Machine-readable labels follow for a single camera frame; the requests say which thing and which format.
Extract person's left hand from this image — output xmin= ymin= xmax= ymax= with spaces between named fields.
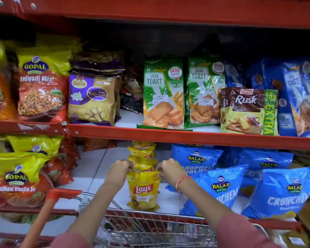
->
xmin=104 ymin=159 xmax=135 ymax=190

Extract person's right hand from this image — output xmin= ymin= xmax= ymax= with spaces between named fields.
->
xmin=156 ymin=158 xmax=188 ymax=189

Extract large yellow chips packet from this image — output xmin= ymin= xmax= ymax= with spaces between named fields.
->
xmin=126 ymin=170 xmax=161 ymax=212

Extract person's right forearm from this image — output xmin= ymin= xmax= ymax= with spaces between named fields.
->
xmin=178 ymin=175 xmax=235 ymax=230

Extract person's left forearm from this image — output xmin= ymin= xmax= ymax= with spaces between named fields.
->
xmin=67 ymin=181 xmax=124 ymax=242

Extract small yellow chips packet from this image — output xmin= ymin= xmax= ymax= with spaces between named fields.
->
xmin=128 ymin=155 xmax=158 ymax=172
xmin=127 ymin=146 xmax=156 ymax=158
xmin=132 ymin=141 xmax=157 ymax=151

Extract red metal shelf rack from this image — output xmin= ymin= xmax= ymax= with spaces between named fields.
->
xmin=0 ymin=0 xmax=310 ymax=248

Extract orange red snack packet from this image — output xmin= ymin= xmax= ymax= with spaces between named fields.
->
xmin=82 ymin=138 xmax=117 ymax=153
xmin=59 ymin=137 xmax=81 ymax=169

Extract blue wafers packet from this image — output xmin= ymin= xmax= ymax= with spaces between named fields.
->
xmin=166 ymin=164 xmax=249 ymax=217
xmin=226 ymin=148 xmax=294 ymax=197
xmin=241 ymin=167 xmax=310 ymax=219
xmin=171 ymin=144 xmax=224 ymax=174

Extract dark snack packets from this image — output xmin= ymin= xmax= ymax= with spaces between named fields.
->
xmin=120 ymin=66 xmax=144 ymax=114

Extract green toast packet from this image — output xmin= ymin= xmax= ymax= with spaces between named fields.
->
xmin=137 ymin=58 xmax=185 ymax=131
xmin=184 ymin=55 xmax=226 ymax=128

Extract purple gold toast packet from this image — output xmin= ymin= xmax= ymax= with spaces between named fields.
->
xmin=71 ymin=51 xmax=125 ymax=76
xmin=68 ymin=72 xmax=122 ymax=126

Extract pink left sleeve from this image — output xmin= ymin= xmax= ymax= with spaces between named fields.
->
xmin=50 ymin=232 xmax=91 ymax=248

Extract pink sleeve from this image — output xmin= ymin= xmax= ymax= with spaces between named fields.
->
xmin=50 ymin=232 xmax=91 ymax=248
xmin=215 ymin=212 xmax=282 ymax=248

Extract pink right sleeve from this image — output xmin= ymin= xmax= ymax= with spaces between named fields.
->
xmin=215 ymin=212 xmax=282 ymax=248

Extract brown yellow rusk packet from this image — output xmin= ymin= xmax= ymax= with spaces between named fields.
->
xmin=220 ymin=87 xmax=279 ymax=136

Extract green snack packet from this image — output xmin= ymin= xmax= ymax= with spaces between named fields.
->
xmin=0 ymin=212 xmax=64 ymax=225

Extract yellow red snack mix packet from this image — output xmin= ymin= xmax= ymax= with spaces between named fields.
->
xmin=17 ymin=47 xmax=72 ymax=123

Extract blue toast packet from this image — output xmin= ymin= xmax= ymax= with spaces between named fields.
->
xmin=224 ymin=61 xmax=249 ymax=89
xmin=248 ymin=57 xmax=310 ymax=137

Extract red thread bracelet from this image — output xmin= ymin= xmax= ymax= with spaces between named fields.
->
xmin=176 ymin=175 xmax=193 ymax=193

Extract metal wire shopping cart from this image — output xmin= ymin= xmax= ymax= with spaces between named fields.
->
xmin=74 ymin=192 xmax=270 ymax=248

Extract orange cart handle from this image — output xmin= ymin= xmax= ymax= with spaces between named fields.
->
xmin=19 ymin=188 xmax=82 ymax=248

